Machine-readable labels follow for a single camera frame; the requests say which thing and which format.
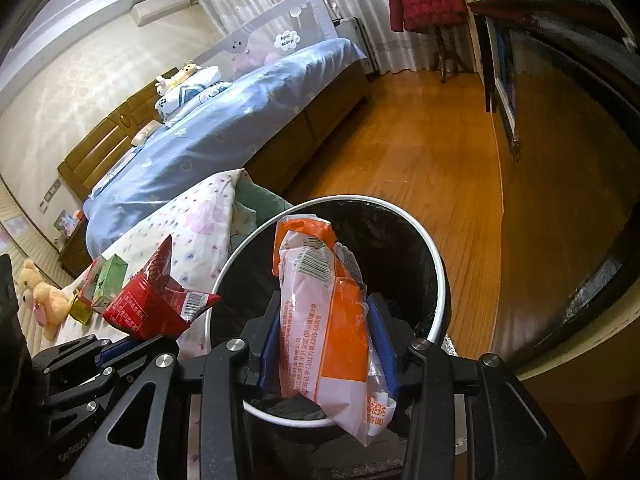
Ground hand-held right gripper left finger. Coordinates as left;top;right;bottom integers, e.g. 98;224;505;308
67;290;282;480

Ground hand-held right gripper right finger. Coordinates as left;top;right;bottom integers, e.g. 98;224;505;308
366;294;586;480

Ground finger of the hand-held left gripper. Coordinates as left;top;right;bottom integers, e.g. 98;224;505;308
42;355;157;414
31;334;151;377

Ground yellow green snack packet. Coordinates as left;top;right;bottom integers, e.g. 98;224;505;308
67;294;108;325

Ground orange white plastic bag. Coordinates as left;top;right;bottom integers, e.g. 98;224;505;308
272;214;401;447

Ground white trash bin black liner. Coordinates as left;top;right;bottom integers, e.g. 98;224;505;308
207;195;453;431

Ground green carton box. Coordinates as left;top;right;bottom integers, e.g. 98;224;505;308
95;254;130;306

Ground beige teddy bear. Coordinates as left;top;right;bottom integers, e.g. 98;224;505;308
17;259;73;342

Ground brown wooden nightstand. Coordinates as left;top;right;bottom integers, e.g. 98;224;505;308
57;220;91;278

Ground cream louvered closet doors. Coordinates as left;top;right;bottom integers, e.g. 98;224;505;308
0;175;76;356

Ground patterned tissue box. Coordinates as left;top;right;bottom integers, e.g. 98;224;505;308
54;210;83;236

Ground green blanket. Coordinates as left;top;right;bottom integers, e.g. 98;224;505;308
232;177;296;241

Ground white floral bed sheet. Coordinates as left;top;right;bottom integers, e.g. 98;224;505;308
17;167;251;361

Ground printed flat pillow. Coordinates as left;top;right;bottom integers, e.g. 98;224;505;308
95;150;138;191

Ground brown wooden headboard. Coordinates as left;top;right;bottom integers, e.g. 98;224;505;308
57;67;181;201

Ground small beige pillow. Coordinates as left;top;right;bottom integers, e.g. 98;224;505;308
131;121;158;146

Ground blue sheeted bed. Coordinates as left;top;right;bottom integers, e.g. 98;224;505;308
82;37;373;256

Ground dark cabinet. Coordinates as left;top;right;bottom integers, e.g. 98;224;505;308
467;0;640;411

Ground folded blue white quilt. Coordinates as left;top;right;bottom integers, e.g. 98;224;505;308
154;66;226;121

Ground yellow plush toy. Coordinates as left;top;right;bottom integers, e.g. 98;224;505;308
155;61;197;93

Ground pink plush toy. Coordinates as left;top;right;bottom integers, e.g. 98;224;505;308
232;47;273;72

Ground white air conditioner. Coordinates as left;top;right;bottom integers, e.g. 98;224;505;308
131;0;192;27

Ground wall switch panel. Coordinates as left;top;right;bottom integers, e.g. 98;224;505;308
39;177;63;208

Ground grey bed guard rail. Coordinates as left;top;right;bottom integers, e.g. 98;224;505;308
197;0;341;76

